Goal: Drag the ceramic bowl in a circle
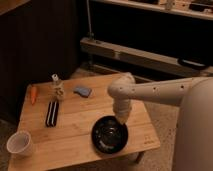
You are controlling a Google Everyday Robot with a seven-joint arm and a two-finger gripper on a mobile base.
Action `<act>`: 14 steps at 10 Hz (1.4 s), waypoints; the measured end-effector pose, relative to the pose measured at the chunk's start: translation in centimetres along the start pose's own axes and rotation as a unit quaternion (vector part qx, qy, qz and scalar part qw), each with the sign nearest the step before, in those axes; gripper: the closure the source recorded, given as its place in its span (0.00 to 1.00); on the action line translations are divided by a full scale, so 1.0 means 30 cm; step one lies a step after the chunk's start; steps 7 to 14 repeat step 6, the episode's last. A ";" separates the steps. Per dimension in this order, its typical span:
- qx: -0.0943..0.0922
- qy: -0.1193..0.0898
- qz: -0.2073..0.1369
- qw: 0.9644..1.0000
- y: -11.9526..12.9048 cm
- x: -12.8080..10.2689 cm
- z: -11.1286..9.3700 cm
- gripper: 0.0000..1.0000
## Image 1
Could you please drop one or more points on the black rectangular case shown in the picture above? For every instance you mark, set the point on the black rectangular case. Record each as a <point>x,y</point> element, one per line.
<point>52,114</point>

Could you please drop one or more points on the white paper cup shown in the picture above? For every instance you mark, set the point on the white paper cup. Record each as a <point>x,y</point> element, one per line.
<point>20,144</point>

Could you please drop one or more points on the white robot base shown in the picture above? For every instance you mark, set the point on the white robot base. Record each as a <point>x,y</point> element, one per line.
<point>194,137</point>

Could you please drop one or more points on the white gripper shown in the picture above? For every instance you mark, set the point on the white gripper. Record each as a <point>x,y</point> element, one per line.
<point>122,109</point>

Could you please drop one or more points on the small clear bottle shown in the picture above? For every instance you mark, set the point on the small clear bottle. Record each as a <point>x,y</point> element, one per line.
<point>58,87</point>

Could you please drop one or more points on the long metal shelf rail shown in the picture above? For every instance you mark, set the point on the long metal shelf rail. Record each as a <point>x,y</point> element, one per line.
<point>139,57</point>

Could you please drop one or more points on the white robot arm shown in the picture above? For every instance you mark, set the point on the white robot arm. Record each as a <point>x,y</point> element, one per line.
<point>124,89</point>

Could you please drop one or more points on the black ceramic bowl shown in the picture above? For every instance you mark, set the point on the black ceramic bowl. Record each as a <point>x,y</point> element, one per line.
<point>108,135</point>

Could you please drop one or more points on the orange carrot toy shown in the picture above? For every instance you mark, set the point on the orange carrot toy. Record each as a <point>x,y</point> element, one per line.
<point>33,94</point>

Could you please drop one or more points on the wooden low table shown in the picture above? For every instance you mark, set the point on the wooden low table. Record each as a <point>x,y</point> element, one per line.
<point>69,142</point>

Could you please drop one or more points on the upper wooden shelf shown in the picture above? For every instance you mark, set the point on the upper wooden shelf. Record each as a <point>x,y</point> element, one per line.
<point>176,7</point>

